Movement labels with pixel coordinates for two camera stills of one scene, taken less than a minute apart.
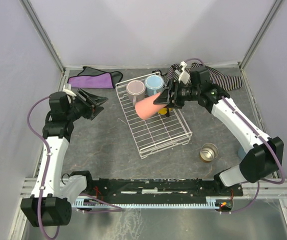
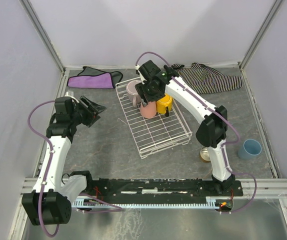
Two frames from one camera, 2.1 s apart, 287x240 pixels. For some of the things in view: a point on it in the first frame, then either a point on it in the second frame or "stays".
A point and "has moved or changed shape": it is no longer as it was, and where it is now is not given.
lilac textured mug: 136,91 stays
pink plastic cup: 146,108 has moved or changed shape
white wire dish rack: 157,133 stays
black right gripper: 172,93 → 151,95
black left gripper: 85,102 → 87,111
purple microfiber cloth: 89,77 stays
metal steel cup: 209,151 stays
